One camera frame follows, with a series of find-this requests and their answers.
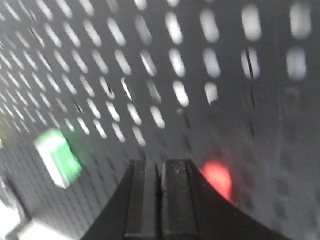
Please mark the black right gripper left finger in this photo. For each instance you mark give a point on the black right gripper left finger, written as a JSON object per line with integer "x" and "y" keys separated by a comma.
{"x": 133, "y": 212}

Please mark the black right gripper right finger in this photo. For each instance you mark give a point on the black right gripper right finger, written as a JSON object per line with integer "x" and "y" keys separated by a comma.
{"x": 193, "y": 210}

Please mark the red lit toggle switch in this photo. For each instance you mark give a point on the red lit toggle switch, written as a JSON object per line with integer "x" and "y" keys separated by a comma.
{"x": 219, "y": 177}

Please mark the white height-adjustable desk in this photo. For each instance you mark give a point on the white height-adjustable desk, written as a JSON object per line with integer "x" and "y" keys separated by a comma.
{"x": 14, "y": 226}

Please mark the black perforated pegboard panel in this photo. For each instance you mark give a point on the black perforated pegboard panel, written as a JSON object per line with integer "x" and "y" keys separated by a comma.
{"x": 231, "y": 81}

